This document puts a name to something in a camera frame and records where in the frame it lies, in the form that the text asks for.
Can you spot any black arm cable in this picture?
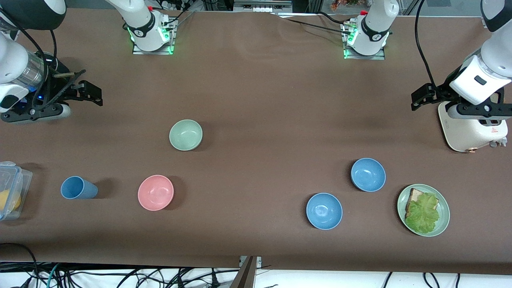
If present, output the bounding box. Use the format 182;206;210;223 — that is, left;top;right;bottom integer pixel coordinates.
414;0;440;93
0;16;57;76

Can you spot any green lettuce leaf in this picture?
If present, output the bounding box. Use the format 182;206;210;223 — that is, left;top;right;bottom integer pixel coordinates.
405;193;440;234

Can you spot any yellow lemon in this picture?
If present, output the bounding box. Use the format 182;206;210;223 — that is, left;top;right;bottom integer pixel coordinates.
0;190;21;212

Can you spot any metal frame post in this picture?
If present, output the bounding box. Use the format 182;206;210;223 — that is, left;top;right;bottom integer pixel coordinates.
230;256;262;288

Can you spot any clear plastic container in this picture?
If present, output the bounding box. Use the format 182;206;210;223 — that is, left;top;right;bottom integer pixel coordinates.
0;161;33;221

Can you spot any pale green bowl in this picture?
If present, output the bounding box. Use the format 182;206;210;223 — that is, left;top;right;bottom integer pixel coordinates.
169;119;203;152

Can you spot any bread slice with crust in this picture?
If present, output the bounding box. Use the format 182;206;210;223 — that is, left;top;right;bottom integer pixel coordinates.
405;188;440;218

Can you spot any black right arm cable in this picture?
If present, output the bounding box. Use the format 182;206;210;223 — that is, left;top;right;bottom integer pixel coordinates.
0;16;57;76

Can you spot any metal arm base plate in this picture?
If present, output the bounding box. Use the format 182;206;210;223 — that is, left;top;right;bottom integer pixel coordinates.
343;22;386;60
132;18;175;55

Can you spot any blue plastic cup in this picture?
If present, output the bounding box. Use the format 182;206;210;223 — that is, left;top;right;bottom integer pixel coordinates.
60;176;98;200

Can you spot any black pot blue handle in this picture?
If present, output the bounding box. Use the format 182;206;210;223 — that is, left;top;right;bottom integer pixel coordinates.
40;51;72;96

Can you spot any teal cable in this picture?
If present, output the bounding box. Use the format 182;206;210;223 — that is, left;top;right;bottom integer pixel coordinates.
45;263;61;288

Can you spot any blue bowl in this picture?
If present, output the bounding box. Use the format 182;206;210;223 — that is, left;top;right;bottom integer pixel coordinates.
306;193;343;230
351;158;386;192

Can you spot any cream white toaster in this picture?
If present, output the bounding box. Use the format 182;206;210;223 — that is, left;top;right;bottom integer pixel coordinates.
438;90;508;153

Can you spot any grey metal box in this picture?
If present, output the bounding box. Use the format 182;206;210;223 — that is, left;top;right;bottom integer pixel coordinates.
233;0;293;12

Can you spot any white power strip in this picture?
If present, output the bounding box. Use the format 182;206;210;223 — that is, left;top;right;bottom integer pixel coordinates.
154;0;193;11

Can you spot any pale green plate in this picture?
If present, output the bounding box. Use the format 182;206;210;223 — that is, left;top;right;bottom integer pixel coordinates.
397;184;450;237

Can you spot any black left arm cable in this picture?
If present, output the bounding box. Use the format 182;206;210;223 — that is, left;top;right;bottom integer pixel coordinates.
414;0;440;93

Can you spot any pink bowl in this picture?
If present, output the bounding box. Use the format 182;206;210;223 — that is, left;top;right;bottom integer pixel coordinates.
138;175;175;211

